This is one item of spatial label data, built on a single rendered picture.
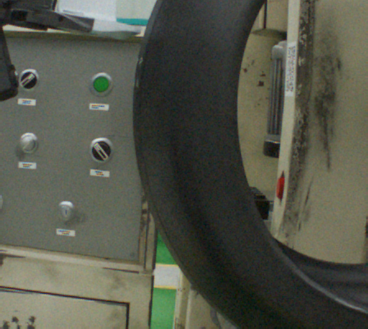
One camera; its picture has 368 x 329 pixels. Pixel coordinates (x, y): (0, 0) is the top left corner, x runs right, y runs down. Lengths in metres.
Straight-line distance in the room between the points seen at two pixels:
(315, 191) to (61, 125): 0.45
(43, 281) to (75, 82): 0.32
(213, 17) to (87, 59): 0.67
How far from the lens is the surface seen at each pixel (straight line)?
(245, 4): 0.90
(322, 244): 1.31
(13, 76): 1.01
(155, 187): 0.93
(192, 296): 1.28
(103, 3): 1.00
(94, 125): 1.56
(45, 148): 1.56
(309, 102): 1.29
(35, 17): 0.98
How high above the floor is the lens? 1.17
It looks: 3 degrees down
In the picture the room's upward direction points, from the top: 5 degrees clockwise
